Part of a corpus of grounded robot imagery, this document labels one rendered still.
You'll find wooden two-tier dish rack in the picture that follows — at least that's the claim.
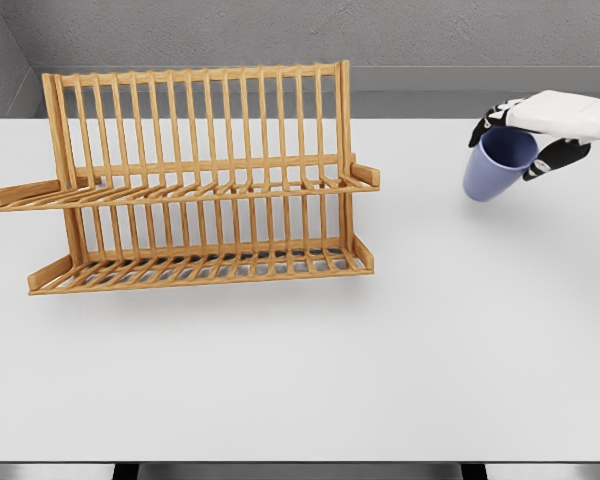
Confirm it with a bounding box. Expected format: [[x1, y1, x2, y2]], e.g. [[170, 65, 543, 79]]
[[0, 59, 382, 297]]

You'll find blue plastic cup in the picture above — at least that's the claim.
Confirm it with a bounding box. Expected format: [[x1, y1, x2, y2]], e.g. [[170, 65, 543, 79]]
[[462, 125, 539, 204]]

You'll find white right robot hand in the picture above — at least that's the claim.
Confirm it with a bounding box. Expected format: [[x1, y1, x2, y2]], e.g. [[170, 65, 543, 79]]
[[468, 90, 600, 183]]

